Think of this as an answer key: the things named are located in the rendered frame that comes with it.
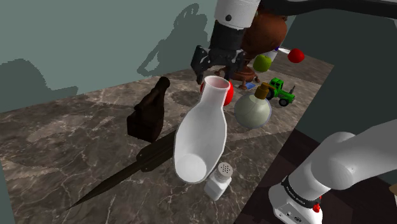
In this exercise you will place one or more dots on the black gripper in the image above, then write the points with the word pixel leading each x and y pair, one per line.
pixel 225 40

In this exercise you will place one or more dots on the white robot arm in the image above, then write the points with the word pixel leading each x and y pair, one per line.
pixel 347 161

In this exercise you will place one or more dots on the large red apple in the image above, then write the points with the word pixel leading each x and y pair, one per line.
pixel 229 94

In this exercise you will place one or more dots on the blue flat square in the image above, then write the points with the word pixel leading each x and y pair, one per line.
pixel 250 85

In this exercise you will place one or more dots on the green apple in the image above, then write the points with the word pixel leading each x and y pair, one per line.
pixel 262 63

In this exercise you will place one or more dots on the brown urn on stand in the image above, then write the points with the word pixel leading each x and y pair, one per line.
pixel 265 32

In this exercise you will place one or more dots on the white bottle blue cap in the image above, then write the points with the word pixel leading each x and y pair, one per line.
pixel 274 54

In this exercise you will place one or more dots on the round glass bottle gold cap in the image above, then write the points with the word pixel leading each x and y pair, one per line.
pixel 252 111

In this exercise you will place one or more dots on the green toy tractor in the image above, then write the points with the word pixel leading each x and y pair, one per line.
pixel 279 88

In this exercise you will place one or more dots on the white vase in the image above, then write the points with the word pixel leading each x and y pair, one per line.
pixel 201 136

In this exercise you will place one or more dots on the small red apple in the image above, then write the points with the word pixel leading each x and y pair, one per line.
pixel 296 56

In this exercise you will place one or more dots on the dark brown bottle-shaped figure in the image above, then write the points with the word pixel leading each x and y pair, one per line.
pixel 149 114

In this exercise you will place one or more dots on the dark brown knife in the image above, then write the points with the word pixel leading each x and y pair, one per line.
pixel 155 155

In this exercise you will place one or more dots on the white salt shaker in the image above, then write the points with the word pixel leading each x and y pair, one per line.
pixel 217 184

